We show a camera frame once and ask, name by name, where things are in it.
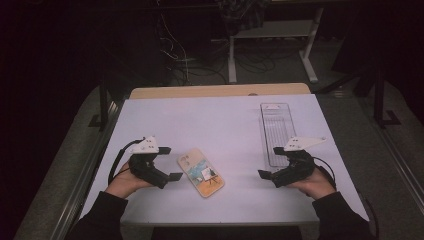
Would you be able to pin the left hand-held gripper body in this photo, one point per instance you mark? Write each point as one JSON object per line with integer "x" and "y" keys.
{"x": 146, "y": 168}

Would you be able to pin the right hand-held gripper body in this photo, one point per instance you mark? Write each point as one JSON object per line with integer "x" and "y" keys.
{"x": 298, "y": 168}

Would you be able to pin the clear plastic tray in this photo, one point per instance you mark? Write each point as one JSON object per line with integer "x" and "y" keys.
{"x": 278, "y": 130}

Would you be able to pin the beige painted phone case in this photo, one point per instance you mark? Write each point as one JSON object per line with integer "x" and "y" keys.
{"x": 200, "y": 173}

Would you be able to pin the person's right hand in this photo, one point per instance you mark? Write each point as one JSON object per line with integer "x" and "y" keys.
{"x": 314, "y": 185}

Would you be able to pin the person's left hand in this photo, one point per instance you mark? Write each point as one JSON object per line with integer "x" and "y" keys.
{"x": 124, "y": 184}

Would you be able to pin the wooden table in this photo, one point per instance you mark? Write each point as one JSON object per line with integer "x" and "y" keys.
{"x": 200, "y": 90}

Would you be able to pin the black metal stand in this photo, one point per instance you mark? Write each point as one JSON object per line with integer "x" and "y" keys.
{"x": 103, "y": 103}
{"x": 379, "y": 100}

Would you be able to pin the dark plaid cloth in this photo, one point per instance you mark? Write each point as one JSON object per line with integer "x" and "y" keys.
{"x": 243, "y": 13}

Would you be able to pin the aluminium frame rail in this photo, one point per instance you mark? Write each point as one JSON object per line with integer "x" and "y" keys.
{"x": 400, "y": 163}
{"x": 83, "y": 173}

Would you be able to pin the white metal desk frame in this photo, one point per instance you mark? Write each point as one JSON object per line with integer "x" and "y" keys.
{"x": 232, "y": 60}

